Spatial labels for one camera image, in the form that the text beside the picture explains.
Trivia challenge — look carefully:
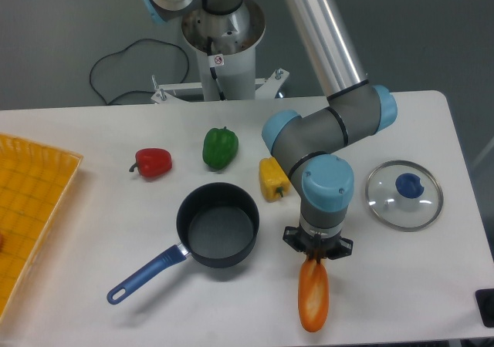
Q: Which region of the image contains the yellow woven basket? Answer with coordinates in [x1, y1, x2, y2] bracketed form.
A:
[1, 133, 83, 318]

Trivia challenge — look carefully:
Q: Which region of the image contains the green bell pepper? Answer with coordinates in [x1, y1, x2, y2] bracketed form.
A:
[202, 126, 239, 170]

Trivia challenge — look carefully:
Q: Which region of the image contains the red bell pepper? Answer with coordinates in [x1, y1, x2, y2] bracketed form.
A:
[129, 148, 173, 178]

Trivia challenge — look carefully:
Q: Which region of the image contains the black device table corner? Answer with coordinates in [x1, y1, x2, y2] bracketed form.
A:
[475, 288, 494, 328]

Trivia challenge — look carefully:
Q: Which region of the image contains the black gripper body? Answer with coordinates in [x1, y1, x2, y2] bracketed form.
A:
[299, 230, 340, 253]

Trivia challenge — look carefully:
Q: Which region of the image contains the dark saucepan blue handle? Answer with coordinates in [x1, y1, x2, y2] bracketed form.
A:
[107, 182, 259, 305]

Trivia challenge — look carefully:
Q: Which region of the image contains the long orange bread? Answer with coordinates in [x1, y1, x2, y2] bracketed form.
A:
[297, 255, 330, 332]

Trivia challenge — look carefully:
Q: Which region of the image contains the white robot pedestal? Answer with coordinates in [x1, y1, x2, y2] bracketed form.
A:
[150, 0, 290, 104]

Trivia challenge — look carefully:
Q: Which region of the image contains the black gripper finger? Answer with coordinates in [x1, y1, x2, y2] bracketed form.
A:
[326, 237, 354, 260]
[283, 226, 309, 254]

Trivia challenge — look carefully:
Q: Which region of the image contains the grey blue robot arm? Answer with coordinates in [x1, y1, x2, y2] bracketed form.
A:
[143, 0, 398, 260]

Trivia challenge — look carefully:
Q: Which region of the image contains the yellow bell pepper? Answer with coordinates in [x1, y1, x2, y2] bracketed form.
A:
[259, 157, 291, 202]

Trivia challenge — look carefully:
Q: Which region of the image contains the black floor cable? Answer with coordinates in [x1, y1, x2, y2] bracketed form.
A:
[89, 38, 191, 106]

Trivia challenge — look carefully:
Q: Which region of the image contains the glass lid blue knob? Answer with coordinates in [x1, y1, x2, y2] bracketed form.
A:
[364, 160, 444, 232]

